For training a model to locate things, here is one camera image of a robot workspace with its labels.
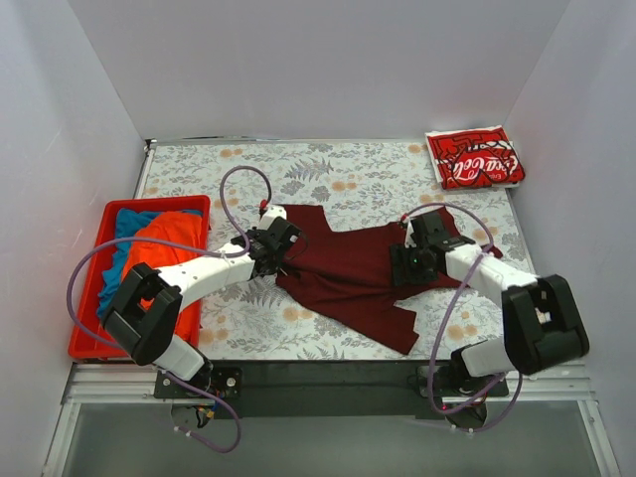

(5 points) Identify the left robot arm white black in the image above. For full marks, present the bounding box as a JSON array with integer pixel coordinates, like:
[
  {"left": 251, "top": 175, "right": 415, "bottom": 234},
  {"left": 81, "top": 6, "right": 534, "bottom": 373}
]
[{"left": 100, "top": 206, "right": 302, "bottom": 398}]

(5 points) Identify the red plastic bin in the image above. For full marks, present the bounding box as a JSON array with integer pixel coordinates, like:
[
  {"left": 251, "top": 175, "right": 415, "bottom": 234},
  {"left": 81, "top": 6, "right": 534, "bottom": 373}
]
[{"left": 67, "top": 195, "right": 212, "bottom": 360}]

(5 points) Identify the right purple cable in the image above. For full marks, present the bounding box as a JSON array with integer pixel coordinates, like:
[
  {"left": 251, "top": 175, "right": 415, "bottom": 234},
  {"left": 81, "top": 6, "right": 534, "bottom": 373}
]
[{"left": 401, "top": 202, "right": 524, "bottom": 432}]

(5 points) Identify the dark red t shirt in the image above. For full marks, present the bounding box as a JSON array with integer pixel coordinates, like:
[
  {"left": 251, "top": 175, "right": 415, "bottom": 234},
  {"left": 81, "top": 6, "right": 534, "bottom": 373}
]
[{"left": 271, "top": 203, "right": 504, "bottom": 356}]

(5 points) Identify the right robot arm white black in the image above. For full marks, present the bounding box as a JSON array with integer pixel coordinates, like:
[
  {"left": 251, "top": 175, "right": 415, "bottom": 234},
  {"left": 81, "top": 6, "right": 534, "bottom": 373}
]
[{"left": 390, "top": 209, "right": 590, "bottom": 396}]

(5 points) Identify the folded red coca-cola t shirt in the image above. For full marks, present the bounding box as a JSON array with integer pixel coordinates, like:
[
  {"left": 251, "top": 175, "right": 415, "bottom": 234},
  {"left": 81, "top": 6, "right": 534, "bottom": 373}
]
[{"left": 425, "top": 127, "right": 527, "bottom": 191}]

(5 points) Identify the blue t shirt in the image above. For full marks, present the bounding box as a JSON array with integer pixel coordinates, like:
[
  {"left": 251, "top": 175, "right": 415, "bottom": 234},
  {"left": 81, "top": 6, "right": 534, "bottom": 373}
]
[{"left": 97, "top": 209, "right": 202, "bottom": 316}]

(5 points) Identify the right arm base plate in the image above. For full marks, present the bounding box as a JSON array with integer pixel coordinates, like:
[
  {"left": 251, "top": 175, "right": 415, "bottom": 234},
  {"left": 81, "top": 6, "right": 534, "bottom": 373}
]
[{"left": 409, "top": 365, "right": 511, "bottom": 431}]

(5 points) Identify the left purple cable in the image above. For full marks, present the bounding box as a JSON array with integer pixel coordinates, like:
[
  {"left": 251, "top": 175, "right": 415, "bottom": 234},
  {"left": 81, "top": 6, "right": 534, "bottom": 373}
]
[{"left": 66, "top": 165, "right": 273, "bottom": 454}]

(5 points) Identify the orange t shirt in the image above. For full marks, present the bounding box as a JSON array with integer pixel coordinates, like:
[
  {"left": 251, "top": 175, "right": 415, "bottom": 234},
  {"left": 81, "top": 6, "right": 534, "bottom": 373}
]
[{"left": 120, "top": 211, "right": 208, "bottom": 343}]

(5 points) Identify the floral table mat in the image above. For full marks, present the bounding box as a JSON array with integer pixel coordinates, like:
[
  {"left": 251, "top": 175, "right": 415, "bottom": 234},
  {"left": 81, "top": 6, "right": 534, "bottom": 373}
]
[{"left": 137, "top": 141, "right": 534, "bottom": 361}]

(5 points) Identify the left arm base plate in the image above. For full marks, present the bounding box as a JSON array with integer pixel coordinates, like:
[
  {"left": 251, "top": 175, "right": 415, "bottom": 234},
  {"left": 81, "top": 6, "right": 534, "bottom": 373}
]
[{"left": 153, "top": 366, "right": 243, "bottom": 399}]

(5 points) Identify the purple cable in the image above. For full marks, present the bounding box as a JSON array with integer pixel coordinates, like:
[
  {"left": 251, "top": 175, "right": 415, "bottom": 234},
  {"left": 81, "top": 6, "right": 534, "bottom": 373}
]
[
  {"left": 66, "top": 165, "right": 273, "bottom": 454},
  {"left": 401, "top": 202, "right": 524, "bottom": 432}
]

